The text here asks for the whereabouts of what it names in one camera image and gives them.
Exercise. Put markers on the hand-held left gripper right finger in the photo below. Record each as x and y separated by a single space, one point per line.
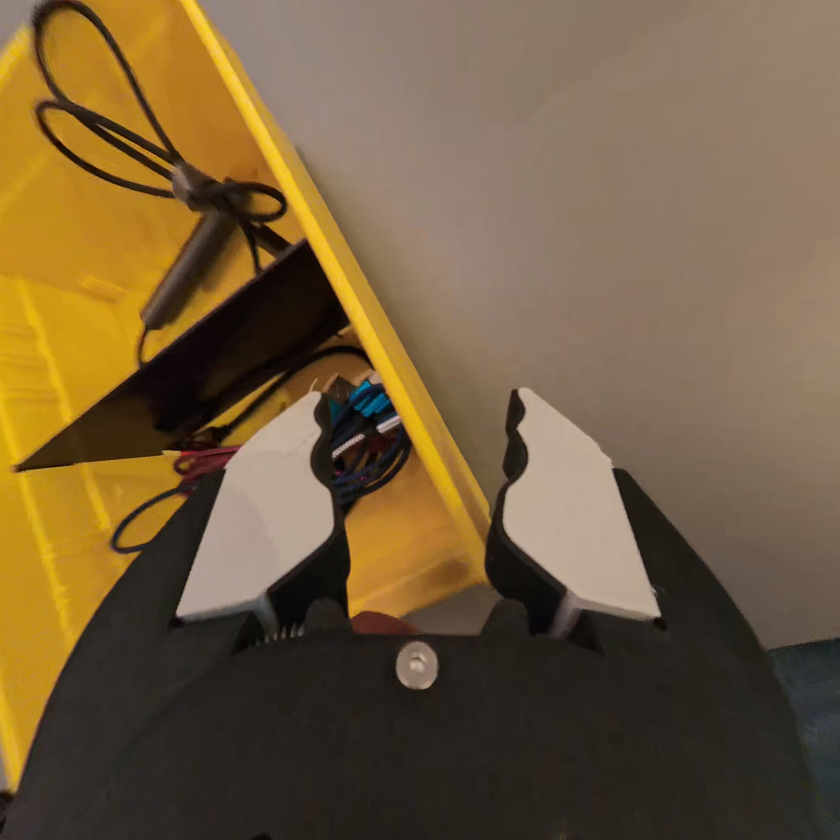
578 525

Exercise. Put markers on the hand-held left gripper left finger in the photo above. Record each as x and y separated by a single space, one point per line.
256 525

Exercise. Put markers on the grey usb hub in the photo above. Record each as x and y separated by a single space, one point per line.
190 269

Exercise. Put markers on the yellow plastic bin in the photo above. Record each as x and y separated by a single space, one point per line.
66 263

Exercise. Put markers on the black bin divider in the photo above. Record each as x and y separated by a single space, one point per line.
223 355

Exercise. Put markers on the person's legs in jeans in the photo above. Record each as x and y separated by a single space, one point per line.
807 709

